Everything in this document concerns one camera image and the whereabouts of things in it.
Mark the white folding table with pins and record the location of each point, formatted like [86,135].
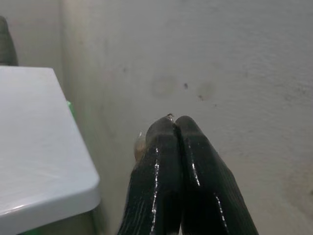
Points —
[36,137]

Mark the clear plastic wall hook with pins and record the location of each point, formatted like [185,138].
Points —
[140,149]

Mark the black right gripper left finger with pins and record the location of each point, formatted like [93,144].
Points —
[156,191]

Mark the green leather sofa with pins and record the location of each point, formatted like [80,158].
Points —
[6,41]

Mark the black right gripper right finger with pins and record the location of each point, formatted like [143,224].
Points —
[207,191]

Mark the green plastic bin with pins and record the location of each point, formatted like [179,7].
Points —
[70,107]

